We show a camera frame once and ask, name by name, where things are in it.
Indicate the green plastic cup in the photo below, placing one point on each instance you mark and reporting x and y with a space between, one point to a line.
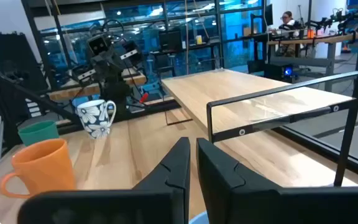
39 132

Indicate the light blue mug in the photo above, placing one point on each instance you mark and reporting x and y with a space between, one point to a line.
199 219

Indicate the black monitor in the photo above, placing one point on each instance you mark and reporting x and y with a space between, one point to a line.
170 40

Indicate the black background robot arms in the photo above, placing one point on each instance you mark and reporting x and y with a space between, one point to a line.
340 18

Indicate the black panel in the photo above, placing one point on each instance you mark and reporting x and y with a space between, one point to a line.
11 53

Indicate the small black computer case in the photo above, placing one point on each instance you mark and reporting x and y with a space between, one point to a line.
278 73

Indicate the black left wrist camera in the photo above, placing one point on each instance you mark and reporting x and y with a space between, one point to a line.
98 45

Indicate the person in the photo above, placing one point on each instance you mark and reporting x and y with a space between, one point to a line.
287 21

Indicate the orange mug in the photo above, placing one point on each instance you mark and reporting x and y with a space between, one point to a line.
42 168

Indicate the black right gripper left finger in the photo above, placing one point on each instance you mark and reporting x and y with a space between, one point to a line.
166 186

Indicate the yellow cup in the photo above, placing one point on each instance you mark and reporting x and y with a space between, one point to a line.
199 39

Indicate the white navy floral mug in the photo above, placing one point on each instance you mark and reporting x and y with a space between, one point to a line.
93 118

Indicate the red tag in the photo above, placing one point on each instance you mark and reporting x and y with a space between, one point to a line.
144 97

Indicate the orange bottle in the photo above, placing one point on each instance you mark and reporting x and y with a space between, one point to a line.
310 33

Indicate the wooden desk grey legs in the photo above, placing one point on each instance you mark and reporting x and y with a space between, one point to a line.
322 39

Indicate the wooden shelf black metal frame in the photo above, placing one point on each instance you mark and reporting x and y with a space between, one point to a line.
228 93

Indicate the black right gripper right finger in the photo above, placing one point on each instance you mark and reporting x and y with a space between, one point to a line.
228 193

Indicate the wooden background table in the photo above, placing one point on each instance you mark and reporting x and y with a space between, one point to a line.
73 90

